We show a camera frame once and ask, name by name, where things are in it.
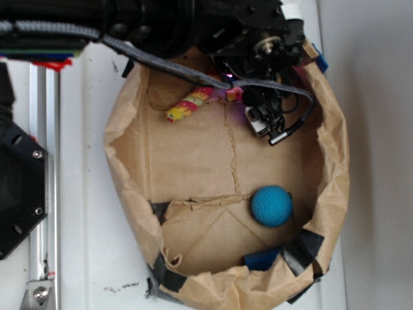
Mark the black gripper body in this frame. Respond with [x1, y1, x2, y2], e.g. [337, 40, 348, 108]
[210, 1, 306, 79]

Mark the multicolored twisted rope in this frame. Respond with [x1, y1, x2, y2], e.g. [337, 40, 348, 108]
[165, 70, 243, 123]

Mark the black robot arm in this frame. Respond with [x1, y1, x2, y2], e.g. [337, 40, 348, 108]
[1, 1, 306, 79]

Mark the blue dimpled ball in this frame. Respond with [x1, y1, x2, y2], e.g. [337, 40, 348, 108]
[250, 185, 293, 228]

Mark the brown paper bag bin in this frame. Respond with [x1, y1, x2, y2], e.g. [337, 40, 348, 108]
[105, 43, 350, 309]

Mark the white plastic tray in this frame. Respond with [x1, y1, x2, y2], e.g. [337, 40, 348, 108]
[59, 0, 348, 310]

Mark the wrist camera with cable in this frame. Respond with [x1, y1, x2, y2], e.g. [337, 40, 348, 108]
[242, 84, 315, 146]

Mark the aluminium extrusion rail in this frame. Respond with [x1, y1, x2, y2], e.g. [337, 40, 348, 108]
[29, 65, 61, 309]

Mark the grey braided cable sleeve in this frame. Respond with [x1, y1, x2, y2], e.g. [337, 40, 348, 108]
[0, 19, 316, 104]

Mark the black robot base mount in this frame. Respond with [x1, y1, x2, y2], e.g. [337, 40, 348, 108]
[0, 122, 47, 260]

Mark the metal corner bracket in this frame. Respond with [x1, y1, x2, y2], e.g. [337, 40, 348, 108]
[19, 280, 55, 310]

